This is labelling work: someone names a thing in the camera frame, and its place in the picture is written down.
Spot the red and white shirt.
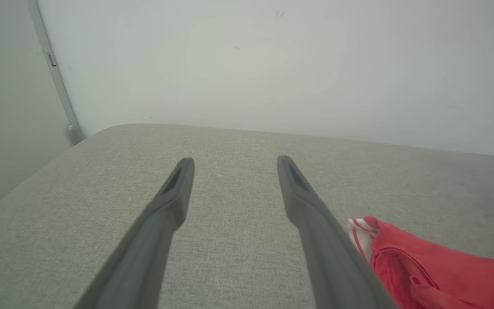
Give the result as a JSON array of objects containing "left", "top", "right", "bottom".
[{"left": 347, "top": 216, "right": 494, "bottom": 309}]

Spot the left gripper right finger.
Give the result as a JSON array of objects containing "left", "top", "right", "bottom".
[{"left": 277, "top": 155, "right": 398, "bottom": 309}]

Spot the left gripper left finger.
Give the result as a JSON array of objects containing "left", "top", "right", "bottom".
[{"left": 73, "top": 158, "right": 195, "bottom": 309}]

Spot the grey metal wall pole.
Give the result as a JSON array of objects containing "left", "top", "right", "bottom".
[{"left": 27, "top": 0, "right": 86, "bottom": 146}]

